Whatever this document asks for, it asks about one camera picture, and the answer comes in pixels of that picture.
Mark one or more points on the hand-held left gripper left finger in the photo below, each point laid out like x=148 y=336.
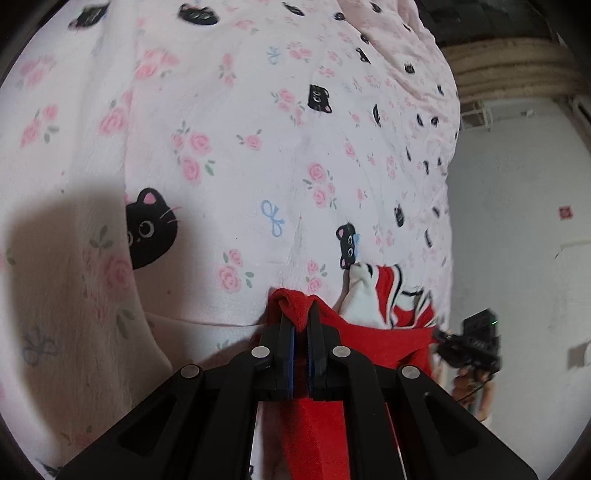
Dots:
x=290 y=364

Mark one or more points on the dark glass window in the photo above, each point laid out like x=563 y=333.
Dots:
x=485 y=21

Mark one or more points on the pink cat print blanket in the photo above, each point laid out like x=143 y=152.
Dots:
x=231 y=138

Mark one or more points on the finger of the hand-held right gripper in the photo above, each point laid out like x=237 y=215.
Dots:
x=441 y=335

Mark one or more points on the person's right hand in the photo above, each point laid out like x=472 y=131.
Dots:
x=471 y=387

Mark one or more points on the red wall sticker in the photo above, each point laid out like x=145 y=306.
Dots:
x=565 y=213

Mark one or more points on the beige curtain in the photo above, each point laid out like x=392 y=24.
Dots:
x=508 y=69

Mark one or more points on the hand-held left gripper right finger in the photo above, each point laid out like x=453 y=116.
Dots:
x=314 y=364

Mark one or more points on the red and white jersey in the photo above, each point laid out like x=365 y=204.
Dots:
x=369 y=341

